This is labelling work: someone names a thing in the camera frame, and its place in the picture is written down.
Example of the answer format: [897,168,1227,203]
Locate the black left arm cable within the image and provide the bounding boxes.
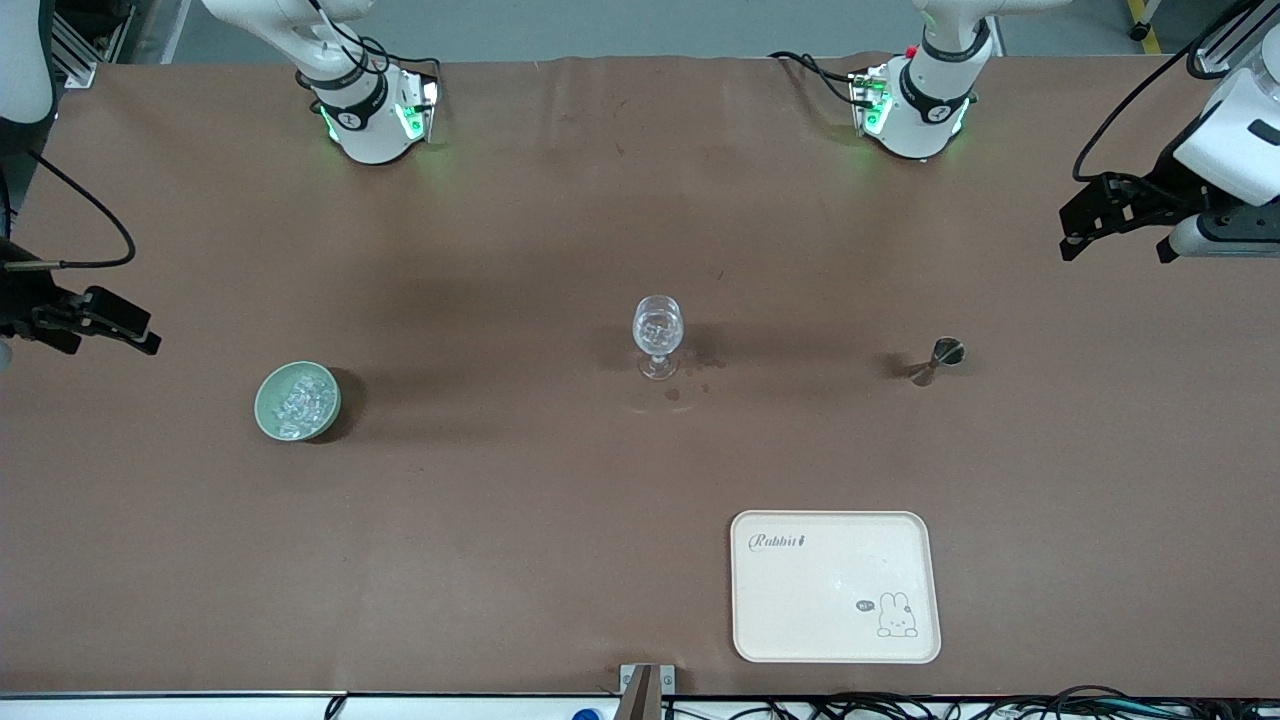
[1073,0,1280,184]

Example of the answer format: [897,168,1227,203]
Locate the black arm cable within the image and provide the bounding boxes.
[0,148,137,273]
[1073,0,1280,184]

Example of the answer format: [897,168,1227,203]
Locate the aluminium frame profile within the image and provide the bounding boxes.
[48,0,141,91]
[1188,0,1280,79]

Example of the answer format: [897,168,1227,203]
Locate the clear wine glass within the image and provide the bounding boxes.
[631,295,686,381]

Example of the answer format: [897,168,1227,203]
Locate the green ceramic bowl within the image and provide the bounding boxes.
[254,361,342,442]

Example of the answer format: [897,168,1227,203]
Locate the heap of clear ice cubes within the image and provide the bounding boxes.
[273,368,337,439]

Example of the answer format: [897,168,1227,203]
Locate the cream rabbit print tray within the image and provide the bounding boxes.
[730,510,942,664]

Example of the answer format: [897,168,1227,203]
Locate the black base cable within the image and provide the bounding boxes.
[768,50,863,109]
[308,0,443,81]

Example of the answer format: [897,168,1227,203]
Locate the tangled black floor cables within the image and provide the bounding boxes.
[660,685,1280,720]

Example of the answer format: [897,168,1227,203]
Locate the black right base cable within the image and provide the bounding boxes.
[308,0,443,81]

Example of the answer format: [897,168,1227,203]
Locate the brown table mat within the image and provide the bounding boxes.
[0,55,1280,698]

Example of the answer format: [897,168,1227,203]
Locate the black left base cable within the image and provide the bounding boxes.
[768,50,863,109]

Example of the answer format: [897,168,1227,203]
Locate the steel double jigger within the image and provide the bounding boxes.
[910,337,967,387]

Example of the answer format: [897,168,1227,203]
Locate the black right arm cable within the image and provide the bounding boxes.
[0,148,137,273]

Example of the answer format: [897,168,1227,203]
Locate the aluminium camera mount post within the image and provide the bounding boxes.
[619,663,677,720]

